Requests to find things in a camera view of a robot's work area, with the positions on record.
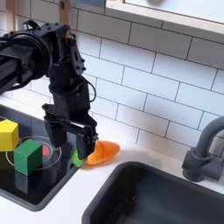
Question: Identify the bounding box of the thin black cable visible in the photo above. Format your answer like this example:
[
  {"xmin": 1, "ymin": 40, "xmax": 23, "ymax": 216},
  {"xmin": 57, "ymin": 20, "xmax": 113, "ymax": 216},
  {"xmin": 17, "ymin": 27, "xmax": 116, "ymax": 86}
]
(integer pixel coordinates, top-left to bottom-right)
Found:
[{"xmin": 81, "ymin": 76, "xmax": 97, "ymax": 103}]

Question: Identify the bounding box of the white toy microwave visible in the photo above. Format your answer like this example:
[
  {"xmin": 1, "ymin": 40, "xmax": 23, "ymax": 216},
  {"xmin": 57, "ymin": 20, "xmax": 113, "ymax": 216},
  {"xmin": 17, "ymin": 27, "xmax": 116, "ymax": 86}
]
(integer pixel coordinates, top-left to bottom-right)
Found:
[{"xmin": 123, "ymin": 0, "xmax": 224, "ymax": 25}]

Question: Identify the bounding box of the black toy cooktop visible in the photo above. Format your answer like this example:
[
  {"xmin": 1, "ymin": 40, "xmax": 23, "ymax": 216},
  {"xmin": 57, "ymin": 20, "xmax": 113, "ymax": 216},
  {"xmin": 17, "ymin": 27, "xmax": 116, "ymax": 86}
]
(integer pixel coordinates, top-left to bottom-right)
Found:
[{"xmin": 0, "ymin": 104, "xmax": 81, "ymax": 212}]

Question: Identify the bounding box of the dark grey curved tap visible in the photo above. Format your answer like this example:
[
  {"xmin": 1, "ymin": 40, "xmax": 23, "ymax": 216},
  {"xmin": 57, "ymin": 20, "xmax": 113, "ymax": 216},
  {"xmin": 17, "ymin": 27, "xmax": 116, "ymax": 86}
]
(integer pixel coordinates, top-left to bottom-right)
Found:
[{"xmin": 181, "ymin": 115, "xmax": 224, "ymax": 183}]

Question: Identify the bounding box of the green wooden block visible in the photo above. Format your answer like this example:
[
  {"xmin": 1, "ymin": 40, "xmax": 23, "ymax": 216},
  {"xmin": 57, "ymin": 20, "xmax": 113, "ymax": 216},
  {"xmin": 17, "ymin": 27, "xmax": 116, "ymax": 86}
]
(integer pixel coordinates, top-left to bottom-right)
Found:
[{"xmin": 13, "ymin": 138, "xmax": 44, "ymax": 177}]

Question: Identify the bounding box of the orange toy carrot green top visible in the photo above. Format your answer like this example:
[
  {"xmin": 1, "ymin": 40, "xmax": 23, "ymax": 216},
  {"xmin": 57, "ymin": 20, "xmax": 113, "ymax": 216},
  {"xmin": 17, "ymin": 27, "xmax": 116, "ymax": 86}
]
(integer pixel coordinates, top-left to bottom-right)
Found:
[{"xmin": 70, "ymin": 140, "xmax": 122, "ymax": 168}]

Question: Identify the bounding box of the dark grey sink basin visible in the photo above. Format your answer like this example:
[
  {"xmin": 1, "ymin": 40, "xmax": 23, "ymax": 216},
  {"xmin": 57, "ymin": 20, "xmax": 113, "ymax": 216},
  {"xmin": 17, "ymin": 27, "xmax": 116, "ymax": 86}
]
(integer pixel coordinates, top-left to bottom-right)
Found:
[{"xmin": 81, "ymin": 161, "xmax": 224, "ymax": 224}]

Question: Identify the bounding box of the grey range hood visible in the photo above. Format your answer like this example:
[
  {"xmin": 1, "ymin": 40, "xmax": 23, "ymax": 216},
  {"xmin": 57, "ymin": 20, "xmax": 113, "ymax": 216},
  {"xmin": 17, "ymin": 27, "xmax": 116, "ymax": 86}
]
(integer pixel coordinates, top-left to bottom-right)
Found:
[{"xmin": 69, "ymin": 0, "xmax": 107, "ymax": 9}]

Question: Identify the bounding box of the yellow wooden block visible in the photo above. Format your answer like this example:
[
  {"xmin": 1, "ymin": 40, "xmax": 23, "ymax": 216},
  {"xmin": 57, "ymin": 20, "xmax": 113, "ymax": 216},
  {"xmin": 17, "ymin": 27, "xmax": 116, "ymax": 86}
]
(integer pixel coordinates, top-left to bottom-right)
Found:
[{"xmin": 0, "ymin": 118, "xmax": 20, "ymax": 152}]

